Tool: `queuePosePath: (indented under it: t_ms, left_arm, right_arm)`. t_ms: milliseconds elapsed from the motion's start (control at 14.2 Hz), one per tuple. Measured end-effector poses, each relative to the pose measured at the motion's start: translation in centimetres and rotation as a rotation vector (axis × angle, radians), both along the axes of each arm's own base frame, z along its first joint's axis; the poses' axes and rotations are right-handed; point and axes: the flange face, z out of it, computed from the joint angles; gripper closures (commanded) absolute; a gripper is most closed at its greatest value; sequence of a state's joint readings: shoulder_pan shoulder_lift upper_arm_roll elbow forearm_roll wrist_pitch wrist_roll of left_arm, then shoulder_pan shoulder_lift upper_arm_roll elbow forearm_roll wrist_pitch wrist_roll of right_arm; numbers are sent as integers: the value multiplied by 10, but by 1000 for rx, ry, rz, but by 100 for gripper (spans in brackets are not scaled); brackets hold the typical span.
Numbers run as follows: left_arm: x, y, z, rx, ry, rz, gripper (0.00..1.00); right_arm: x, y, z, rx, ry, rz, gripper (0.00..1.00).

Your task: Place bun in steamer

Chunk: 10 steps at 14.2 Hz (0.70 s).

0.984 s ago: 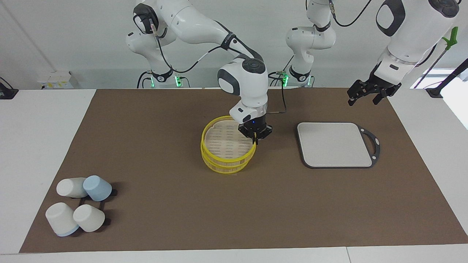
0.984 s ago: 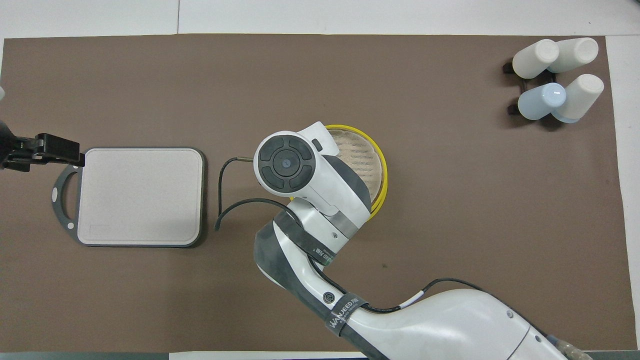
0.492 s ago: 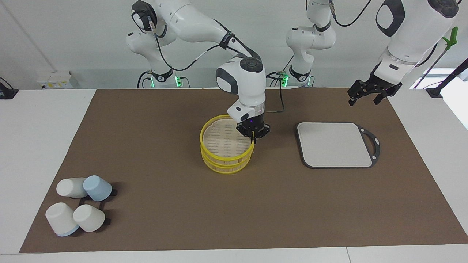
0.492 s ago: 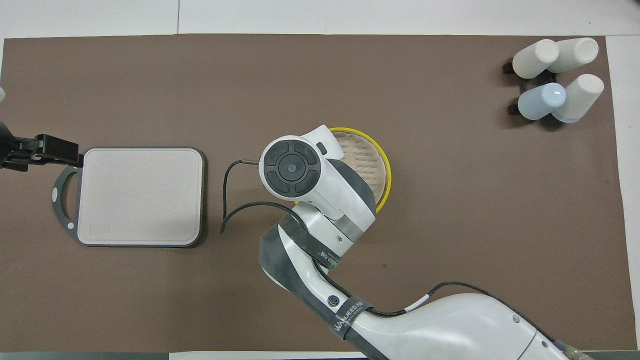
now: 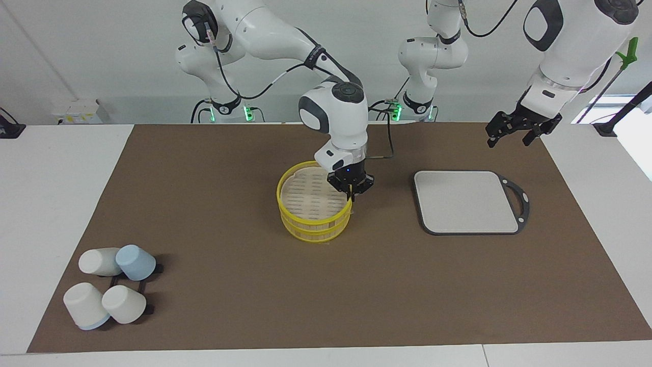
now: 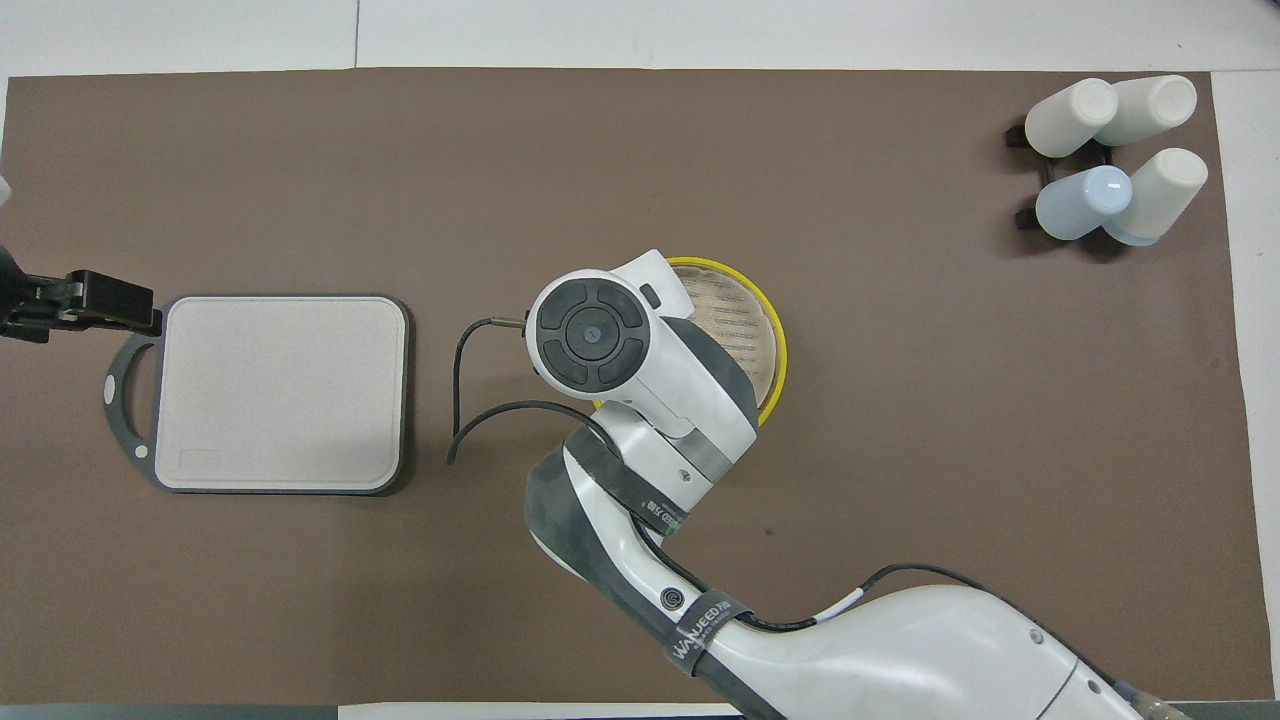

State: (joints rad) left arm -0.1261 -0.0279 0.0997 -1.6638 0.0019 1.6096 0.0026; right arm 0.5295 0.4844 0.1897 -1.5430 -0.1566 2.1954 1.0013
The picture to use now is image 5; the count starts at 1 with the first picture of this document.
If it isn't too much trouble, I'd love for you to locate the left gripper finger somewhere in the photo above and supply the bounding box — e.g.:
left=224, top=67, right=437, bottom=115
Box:
left=485, top=113, right=512, bottom=148
left=522, top=127, right=548, bottom=147

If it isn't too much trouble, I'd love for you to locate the yellow bamboo steamer base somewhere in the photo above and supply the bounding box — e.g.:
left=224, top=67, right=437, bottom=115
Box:
left=280, top=204, right=352, bottom=243

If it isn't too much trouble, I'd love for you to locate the brown table mat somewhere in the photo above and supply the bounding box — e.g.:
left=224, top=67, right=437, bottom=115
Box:
left=26, top=121, right=652, bottom=354

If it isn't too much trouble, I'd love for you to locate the black cup rack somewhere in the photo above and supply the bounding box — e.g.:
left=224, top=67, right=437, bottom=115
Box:
left=108, top=263, right=165, bottom=317

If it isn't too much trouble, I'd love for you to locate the white cup with blue rim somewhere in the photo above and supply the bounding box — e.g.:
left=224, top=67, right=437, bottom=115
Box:
left=63, top=282, right=111, bottom=331

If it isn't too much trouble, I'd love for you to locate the white yellow socket box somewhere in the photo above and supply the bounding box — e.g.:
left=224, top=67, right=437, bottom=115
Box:
left=52, top=98, right=110, bottom=125

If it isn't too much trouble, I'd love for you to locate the grey cutting board with handle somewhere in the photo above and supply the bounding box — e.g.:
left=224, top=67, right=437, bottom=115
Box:
left=413, top=170, right=531, bottom=236

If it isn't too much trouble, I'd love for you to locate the black table clamp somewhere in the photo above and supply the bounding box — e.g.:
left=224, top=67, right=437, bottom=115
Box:
left=0, top=107, right=26, bottom=139

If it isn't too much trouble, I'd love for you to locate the yellow bamboo steamer lid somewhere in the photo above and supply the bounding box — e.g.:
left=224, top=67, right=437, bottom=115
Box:
left=277, top=161, right=354, bottom=228

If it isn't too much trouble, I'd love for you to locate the white plastic cup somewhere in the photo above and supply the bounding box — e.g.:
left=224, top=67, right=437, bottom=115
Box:
left=78, top=248, right=123, bottom=277
left=101, top=285, right=147, bottom=325

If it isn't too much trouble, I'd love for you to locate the green tipped metal rod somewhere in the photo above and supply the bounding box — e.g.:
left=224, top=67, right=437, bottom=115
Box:
left=581, top=37, right=639, bottom=123

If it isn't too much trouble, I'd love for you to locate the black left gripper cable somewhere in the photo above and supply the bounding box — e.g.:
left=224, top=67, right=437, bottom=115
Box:
left=457, top=0, right=613, bottom=95

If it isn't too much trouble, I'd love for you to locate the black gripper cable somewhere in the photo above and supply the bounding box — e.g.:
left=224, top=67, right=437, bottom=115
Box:
left=204, top=20, right=395, bottom=160
left=457, top=0, right=613, bottom=95

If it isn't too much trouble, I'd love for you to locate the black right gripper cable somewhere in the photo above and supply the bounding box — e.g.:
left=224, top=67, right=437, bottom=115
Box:
left=204, top=20, right=395, bottom=160

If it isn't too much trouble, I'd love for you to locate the light blue plastic cup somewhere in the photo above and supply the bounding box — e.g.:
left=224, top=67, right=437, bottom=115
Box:
left=116, top=245, right=156, bottom=281

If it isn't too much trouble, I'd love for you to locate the black base cable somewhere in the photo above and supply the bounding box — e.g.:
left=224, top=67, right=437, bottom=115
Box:
left=368, top=98, right=396, bottom=122
left=191, top=98, right=212, bottom=124

